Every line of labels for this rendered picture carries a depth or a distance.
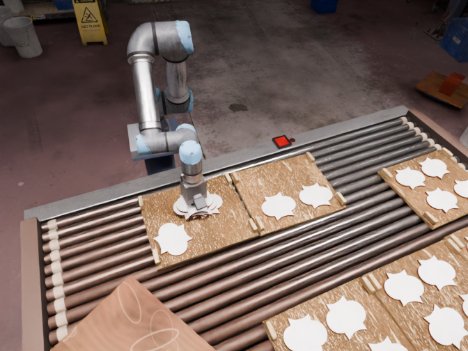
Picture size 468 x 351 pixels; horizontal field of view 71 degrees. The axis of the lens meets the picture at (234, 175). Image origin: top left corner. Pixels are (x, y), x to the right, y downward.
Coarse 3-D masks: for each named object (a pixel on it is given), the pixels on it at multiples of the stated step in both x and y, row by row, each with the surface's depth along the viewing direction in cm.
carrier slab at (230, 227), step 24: (168, 192) 143; (216, 192) 144; (144, 216) 134; (168, 216) 134; (216, 216) 135; (240, 216) 136; (192, 240) 127; (216, 240) 128; (240, 240) 128; (168, 264) 120
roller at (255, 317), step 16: (448, 224) 140; (464, 224) 140; (416, 240) 134; (432, 240) 135; (384, 256) 128; (400, 256) 130; (352, 272) 123; (368, 272) 125; (304, 288) 119; (320, 288) 118; (272, 304) 114; (288, 304) 114; (240, 320) 110; (256, 320) 110; (208, 336) 106; (224, 336) 107
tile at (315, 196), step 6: (312, 186) 147; (318, 186) 147; (300, 192) 144; (306, 192) 145; (312, 192) 145; (318, 192) 145; (324, 192) 145; (330, 192) 145; (300, 198) 142; (306, 198) 142; (312, 198) 142; (318, 198) 142; (324, 198) 143; (330, 198) 143; (306, 204) 141; (312, 204) 140; (318, 204) 140; (324, 204) 141
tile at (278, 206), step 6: (264, 198) 142; (270, 198) 141; (276, 198) 142; (282, 198) 142; (288, 198) 142; (264, 204) 139; (270, 204) 139; (276, 204) 140; (282, 204) 140; (288, 204) 140; (294, 204) 140; (264, 210) 137; (270, 210) 137; (276, 210) 137; (282, 210) 137; (288, 210) 138; (270, 216) 136; (276, 216) 135; (282, 216) 136
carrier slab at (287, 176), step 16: (288, 160) 159; (304, 160) 159; (240, 176) 151; (256, 176) 151; (272, 176) 151; (288, 176) 152; (304, 176) 152; (320, 176) 153; (240, 192) 144; (256, 192) 145; (272, 192) 145; (288, 192) 145; (256, 208) 139; (304, 208) 140; (320, 208) 140; (336, 208) 141; (272, 224) 134; (288, 224) 134
